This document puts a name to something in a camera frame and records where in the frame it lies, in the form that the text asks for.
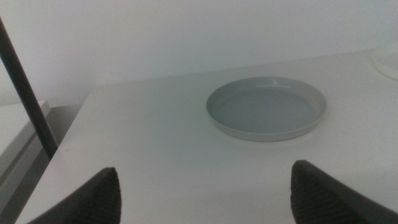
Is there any dark metal pole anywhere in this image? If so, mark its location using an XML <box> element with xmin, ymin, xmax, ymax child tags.
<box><xmin>0</xmin><ymin>17</ymin><xmax>59</xmax><ymax>160</ymax></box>

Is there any grey shallow bowl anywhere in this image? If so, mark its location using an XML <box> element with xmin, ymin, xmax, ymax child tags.
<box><xmin>205</xmin><ymin>76</ymin><xmax>327</xmax><ymax>142</ymax></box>

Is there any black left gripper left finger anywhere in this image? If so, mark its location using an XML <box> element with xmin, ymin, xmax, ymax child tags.
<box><xmin>26</xmin><ymin>167</ymin><xmax>122</xmax><ymax>224</ymax></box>

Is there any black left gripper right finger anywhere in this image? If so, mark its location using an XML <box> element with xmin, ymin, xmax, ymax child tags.
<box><xmin>290</xmin><ymin>160</ymin><xmax>398</xmax><ymax>224</ymax></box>

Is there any white shallow bowl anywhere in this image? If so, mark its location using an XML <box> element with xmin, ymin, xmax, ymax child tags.
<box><xmin>371</xmin><ymin>42</ymin><xmax>398</xmax><ymax>82</ymax></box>

